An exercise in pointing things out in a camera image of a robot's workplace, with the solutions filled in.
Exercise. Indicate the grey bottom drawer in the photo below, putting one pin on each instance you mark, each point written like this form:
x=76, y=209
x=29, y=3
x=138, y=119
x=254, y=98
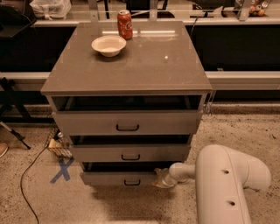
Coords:
x=122, y=174

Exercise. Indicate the white plastic bag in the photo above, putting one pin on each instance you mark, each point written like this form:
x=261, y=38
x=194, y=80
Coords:
x=51, y=9

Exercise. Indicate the grey drawer cabinet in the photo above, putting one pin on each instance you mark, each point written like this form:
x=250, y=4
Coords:
x=158, y=70

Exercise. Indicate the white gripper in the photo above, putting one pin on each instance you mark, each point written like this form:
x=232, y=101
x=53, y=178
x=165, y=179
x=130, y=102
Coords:
x=166, y=179

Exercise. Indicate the blue tape cross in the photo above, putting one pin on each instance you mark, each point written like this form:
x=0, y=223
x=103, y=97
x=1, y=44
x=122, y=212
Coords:
x=63, y=170

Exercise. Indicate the grey drawer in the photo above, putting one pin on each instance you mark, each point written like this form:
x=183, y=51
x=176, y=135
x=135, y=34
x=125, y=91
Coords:
x=130, y=152
x=122, y=174
x=125, y=123

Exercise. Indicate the white bowl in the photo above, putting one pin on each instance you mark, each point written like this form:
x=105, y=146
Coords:
x=109, y=46

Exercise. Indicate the grey top drawer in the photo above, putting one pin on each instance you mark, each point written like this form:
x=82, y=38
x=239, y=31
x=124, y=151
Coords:
x=125, y=123

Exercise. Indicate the wire basket with items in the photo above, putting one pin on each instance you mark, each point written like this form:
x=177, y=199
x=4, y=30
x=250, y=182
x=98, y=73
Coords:
x=58, y=145

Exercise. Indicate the tan shoe tip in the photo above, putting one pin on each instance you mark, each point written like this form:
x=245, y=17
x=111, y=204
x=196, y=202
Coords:
x=3, y=149

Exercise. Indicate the fruit bowl in background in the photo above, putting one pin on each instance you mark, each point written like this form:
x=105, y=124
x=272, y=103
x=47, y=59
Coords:
x=258, y=7

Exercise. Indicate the grey middle drawer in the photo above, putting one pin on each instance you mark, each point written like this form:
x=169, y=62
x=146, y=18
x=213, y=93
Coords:
x=130, y=152

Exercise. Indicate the orange soda can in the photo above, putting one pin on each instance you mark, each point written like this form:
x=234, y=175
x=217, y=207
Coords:
x=124, y=24

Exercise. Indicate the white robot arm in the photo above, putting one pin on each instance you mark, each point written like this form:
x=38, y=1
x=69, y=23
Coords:
x=221, y=176

